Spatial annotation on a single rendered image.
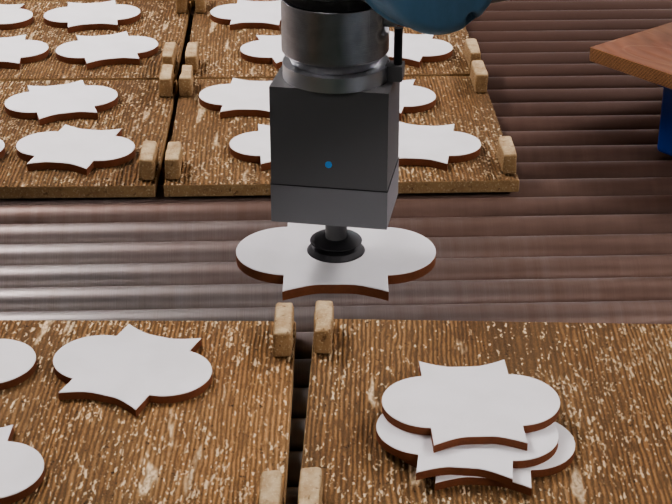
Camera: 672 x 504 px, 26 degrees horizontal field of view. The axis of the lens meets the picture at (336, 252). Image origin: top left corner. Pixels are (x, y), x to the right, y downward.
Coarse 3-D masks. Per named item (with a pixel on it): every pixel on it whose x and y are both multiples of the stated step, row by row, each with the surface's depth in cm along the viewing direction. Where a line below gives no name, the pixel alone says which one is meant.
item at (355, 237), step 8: (320, 232) 109; (352, 232) 109; (312, 240) 108; (320, 240) 108; (328, 240) 107; (344, 240) 107; (352, 240) 108; (360, 240) 108; (312, 248) 108; (320, 248) 107; (328, 248) 107; (336, 248) 107; (344, 248) 107; (352, 248) 107
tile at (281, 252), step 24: (264, 240) 110; (288, 240) 110; (384, 240) 110; (408, 240) 110; (240, 264) 107; (264, 264) 106; (288, 264) 106; (312, 264) 106; (336, 264) 106; (360, 264) 106; (384, 264) 106; (408, 264) 106; (432, 264) 107; (288, 288) 103; (312, 288) 104; (336, 288) 104; (360, 288) 104; (384, 288) 103
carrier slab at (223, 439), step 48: (0, 336) 136; (48, 336) 136; (192, 336) 136; (240, 336) 136; (48, 384) 128; (240, 384) 128; (288, 384) 128; (48, 432) 122; (96, 432) 122; (144, 432) 122; (192, 432) 122; (240, 432) 122; (288, 432) 122; (48, 480) 116; (96, 480) 116; (144, 480) 116; (192, 480) 116; (240, 480) 116
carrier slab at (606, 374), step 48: (336, 336) 136; (384, 336) 136; (432, 336) 136; (480, 336) 136; (528, 336) 136; (576, 336) 136; (624, 336) 136; (336, 384) 128; (384, 384) 128; (576, 384) 128; (624, 384) 128; (336, 432) 122; (576, 432) 122; (624, 432) 122; (336, 480) 116; (384, 480) 116; (432, 480) 116; (576, 480) 116; (624, 480) 116
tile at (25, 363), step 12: (0, 348) 132; (12, 348) 132; (24, 348) 132; (0, 360) 130; (12, 360) 130; (24, 360) 130; (36, 360) 131; (0, 372) 129; (12, 372) 129; (24, 372) 129; (0, 384) 127; (12, 384) 128
